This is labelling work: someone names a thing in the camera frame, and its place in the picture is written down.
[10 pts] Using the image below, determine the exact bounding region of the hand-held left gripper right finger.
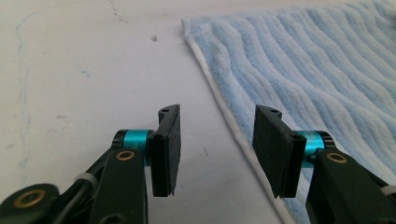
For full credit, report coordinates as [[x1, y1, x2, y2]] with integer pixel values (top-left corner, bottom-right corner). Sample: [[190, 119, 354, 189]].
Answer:
[[251, 104, 336, 200]]

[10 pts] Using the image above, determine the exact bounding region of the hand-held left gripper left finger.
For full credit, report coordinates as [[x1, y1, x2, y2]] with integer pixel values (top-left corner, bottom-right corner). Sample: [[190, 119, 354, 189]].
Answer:
[[111, 104, 182, 198]]

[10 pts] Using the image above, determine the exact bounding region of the light blue striped towel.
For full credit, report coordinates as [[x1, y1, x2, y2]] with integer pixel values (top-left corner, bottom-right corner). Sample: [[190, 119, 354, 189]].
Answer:
[[180, 0, 396, 224]]

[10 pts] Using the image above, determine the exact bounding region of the white grid foam mat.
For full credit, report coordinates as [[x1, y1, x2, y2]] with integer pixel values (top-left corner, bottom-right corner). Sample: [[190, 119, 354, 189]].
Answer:
[[0, 0, 375, 224]]

